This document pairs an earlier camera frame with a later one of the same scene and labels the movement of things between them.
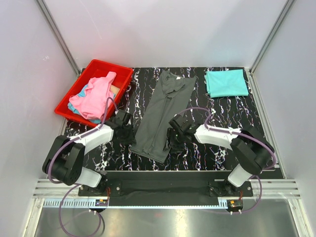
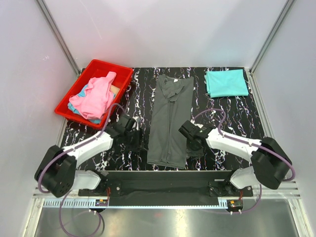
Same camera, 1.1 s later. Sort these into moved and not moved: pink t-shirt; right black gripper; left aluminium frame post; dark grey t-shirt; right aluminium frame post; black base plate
Moved: right black gripper; dark grey t-shirt
Not moved: left aluminium frame post; right aluminium frame post; pink t-shirt; black base plate
